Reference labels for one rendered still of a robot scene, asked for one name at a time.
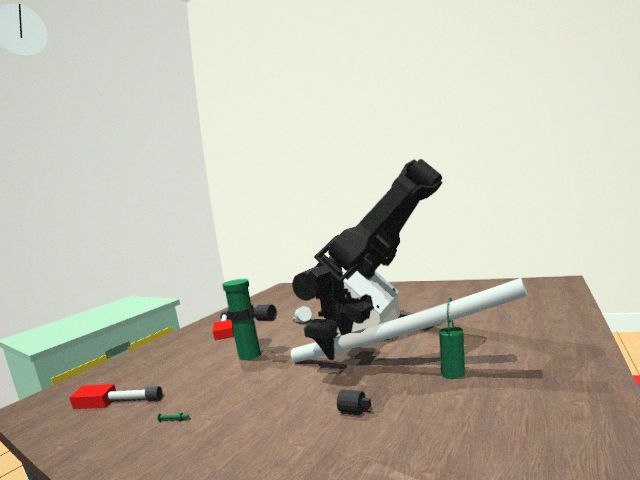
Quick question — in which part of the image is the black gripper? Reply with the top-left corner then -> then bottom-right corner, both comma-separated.
303,287 -> 353,360

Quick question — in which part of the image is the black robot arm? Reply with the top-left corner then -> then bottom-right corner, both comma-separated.
292,159 -> 442,324

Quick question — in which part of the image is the green cylinder with hook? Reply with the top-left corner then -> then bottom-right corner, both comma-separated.
439,298 -> 465,379

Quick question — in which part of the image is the green cylinder with cap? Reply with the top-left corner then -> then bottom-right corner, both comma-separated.
222,278 -> 261,360

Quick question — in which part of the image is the white long pipe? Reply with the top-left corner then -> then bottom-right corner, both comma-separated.
291,278 -> 527,362

